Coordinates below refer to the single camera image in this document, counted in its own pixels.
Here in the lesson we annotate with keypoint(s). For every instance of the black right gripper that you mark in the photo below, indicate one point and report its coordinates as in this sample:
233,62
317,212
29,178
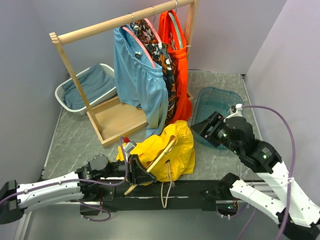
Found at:
214,120

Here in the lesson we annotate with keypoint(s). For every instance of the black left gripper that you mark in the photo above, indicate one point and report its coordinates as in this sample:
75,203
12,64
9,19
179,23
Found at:
136,171

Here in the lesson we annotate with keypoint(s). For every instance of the yellow wooden hanger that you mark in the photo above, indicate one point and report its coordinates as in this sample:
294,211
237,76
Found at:
154,163

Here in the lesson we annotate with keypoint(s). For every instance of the yellow shorts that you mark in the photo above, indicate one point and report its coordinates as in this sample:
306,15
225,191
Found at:
181,158

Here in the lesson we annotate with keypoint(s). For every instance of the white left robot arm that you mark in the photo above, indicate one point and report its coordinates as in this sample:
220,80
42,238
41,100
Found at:
83,184

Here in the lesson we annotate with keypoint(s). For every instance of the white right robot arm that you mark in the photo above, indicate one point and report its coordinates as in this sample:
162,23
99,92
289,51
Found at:
292,210

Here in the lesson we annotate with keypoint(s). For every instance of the light blue shorts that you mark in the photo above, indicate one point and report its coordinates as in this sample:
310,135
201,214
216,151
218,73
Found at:
139,82

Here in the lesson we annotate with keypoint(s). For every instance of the floral patterned shorts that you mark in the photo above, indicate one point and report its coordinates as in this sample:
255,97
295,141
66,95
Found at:
168,70

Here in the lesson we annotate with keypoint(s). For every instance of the orange shorts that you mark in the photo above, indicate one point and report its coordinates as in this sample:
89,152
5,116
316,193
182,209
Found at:
179,57

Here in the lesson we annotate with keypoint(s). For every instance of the grey green hanger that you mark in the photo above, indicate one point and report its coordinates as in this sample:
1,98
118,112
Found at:
176,29

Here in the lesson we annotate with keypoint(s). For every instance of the pink hanger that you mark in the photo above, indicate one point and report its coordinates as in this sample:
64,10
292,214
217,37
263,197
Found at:
142,45

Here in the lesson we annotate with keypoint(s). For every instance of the teal plastic tray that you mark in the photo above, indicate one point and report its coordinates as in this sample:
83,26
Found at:
212,99

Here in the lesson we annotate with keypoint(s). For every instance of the wooden clothes rack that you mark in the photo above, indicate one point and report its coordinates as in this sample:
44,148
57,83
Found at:
112,119

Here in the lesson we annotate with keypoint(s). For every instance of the blue cloth in basket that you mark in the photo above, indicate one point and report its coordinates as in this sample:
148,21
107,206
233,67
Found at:
98,84

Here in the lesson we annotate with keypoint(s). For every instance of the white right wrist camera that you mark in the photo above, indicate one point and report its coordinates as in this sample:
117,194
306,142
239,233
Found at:
235,111

